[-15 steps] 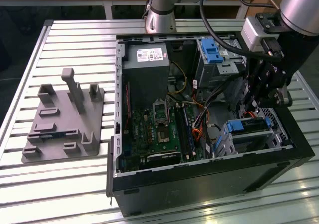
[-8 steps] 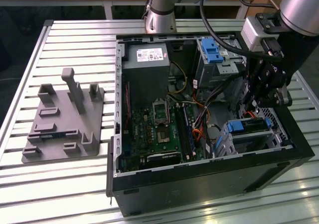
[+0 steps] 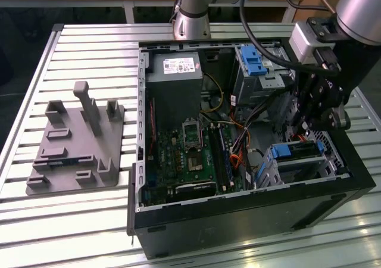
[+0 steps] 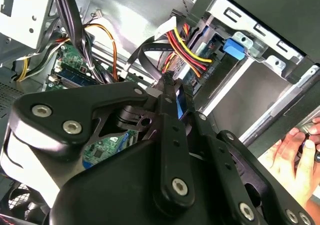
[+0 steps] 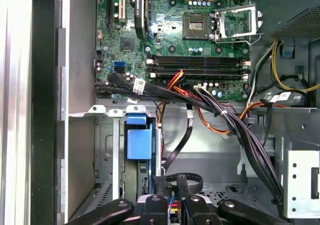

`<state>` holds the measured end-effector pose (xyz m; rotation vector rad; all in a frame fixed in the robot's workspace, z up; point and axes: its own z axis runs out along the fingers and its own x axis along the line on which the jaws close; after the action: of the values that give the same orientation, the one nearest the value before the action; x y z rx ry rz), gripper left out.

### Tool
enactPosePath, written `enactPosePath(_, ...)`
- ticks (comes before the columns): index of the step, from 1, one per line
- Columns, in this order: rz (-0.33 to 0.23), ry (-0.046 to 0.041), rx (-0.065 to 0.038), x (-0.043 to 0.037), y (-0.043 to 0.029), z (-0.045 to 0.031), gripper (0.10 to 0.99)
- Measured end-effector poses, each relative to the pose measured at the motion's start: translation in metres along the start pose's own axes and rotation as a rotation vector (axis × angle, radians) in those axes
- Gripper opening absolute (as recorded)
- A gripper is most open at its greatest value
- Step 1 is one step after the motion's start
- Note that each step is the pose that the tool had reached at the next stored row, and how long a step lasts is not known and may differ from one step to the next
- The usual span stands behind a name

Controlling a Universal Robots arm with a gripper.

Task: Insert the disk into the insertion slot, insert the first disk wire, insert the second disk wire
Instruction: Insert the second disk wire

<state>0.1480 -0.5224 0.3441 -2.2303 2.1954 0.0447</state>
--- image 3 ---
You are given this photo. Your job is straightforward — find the yellow wire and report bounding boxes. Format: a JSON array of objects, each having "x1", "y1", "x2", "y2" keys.
[{"x1": 201, "y1": 73, "x2": 224, "y2": 114}]

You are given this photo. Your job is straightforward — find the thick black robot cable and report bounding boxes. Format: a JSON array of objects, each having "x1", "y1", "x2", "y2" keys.
[{"x1": 239, "y1": 0, "x2": 298, "y2": 72}]

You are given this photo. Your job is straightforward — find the grey metal drive cage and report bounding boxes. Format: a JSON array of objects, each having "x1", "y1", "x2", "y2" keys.
[{"x1": 233, "y1": 44, "x2": 298, "y2": 110}]

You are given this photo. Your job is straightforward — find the black power cable bundle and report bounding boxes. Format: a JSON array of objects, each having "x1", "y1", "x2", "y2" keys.
[{"x1": 230, "y1": 83, "x2": 298, "y2": 152}]

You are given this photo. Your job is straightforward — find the orange flat cable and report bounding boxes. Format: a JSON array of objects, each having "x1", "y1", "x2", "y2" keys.
[{"x1": 229, "y1": 153, "x2": 243, "y2": 171}]

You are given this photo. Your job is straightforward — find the black graphics card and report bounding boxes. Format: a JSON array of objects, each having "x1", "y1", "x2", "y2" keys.
[{"x1": 174, "y1": 180, "x2": 217, "y2": 197}]

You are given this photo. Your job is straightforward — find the grey parts rack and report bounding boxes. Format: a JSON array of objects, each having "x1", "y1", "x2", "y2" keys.
[{"x1": 25, "y1": 80, "x2": 126, "y2": 196}]

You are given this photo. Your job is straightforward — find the metal socket cover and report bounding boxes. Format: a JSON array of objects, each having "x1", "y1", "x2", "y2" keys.
[{"x1": 182, "y1": 117, "x2": 204, "y2": 150}]

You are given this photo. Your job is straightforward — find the green motherboard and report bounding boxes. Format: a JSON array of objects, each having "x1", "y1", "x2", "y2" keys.
[{"x1": 142, "y1": 117, "x2": 248, "y2": 205}]

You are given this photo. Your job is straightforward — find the grey power supply unit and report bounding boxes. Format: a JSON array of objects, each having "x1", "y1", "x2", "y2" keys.
[{"x1": 147, "y1": 51, "x2": 204, "y2": 132}]

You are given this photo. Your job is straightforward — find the black PC case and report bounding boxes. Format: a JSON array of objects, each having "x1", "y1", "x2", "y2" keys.
[{"x1": 126, "y1": 37, "x2": 377, "y2": 260}]

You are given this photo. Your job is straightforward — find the black RAM slot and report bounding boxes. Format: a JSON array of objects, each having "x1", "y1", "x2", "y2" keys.
[
  {"x1": 211, "y1": 124, "x2": 232, "y2": 192},
  {"x1": 216, "y1": 124, "x2": 235, "y2": 191},
  {"x1": 208, "y1": 124, "x2": 227, "y2": 193}
]

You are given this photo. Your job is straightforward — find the hard disk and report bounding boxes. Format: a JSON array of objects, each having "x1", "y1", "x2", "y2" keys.
[{"x1": 271, "y1": 141, "x2": 326, "y2": 161}]

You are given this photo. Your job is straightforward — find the green RAM stick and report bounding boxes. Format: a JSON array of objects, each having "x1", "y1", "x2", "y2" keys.
[{"x1": 47, "y1": 159, "x2": 80, "y2": 166}]

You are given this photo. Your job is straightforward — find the wooden desk grey frame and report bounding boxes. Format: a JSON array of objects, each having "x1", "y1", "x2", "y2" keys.
[{"x1": 0, "y1": 0, "x2": 301, "y2": 24}]

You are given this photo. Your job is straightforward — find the metal disk bay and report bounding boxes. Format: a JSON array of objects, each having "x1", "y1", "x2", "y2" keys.
[{"x1": 254, "y1": 133, "x2": 346, "y2": 189}]

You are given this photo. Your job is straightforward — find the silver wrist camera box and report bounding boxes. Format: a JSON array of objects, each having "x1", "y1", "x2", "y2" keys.
[{"x1": 288, "y1": 21, "x2": 342, "y2": 72}]

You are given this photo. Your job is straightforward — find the CPU socket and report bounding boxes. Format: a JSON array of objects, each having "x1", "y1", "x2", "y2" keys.
[{"x1": 186, "y1": 150, "x2": 207, "y2": 174}]

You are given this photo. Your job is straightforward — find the blue plastic drive latch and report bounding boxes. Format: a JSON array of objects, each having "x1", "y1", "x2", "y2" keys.
[{"x1": 241, "y1": 46, "x2": 267, "y2": 76}]

